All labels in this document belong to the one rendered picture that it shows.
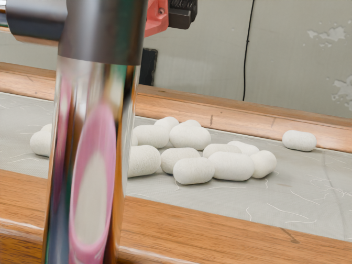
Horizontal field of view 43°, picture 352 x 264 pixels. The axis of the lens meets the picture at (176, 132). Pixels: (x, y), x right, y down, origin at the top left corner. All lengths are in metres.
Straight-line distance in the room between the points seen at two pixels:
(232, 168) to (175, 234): 0.15
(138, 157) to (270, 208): 0.09
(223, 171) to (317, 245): 0.14
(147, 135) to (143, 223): 0.20
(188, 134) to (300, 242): 0.22
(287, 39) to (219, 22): 0.36
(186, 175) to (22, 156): 0.12
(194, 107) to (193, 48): 1.90
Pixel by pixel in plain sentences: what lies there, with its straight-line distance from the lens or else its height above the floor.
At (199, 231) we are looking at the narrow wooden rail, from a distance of 0.18.
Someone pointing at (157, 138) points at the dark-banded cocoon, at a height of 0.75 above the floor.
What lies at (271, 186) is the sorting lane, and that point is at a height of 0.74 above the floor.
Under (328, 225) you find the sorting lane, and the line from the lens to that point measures 0.29.
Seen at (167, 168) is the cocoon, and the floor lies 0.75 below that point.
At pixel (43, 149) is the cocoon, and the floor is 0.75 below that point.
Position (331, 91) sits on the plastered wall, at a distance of 2.43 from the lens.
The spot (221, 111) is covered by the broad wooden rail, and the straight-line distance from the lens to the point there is 0.52.
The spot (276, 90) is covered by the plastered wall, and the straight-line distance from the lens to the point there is 2.40.
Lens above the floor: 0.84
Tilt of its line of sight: 12 degrees down
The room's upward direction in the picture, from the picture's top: 8 degrees clockwise
